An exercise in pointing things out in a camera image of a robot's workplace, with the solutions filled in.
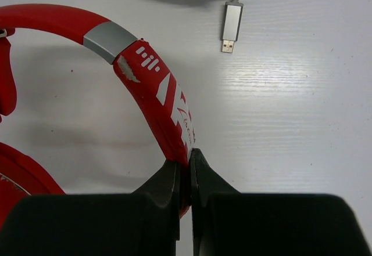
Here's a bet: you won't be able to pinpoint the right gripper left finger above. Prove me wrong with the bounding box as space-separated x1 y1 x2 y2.
1 160 180 255

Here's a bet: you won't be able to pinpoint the red headphones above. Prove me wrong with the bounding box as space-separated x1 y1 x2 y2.
0 4 198 221

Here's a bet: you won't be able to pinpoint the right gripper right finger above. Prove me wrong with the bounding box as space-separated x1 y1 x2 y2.
189 149 371 255

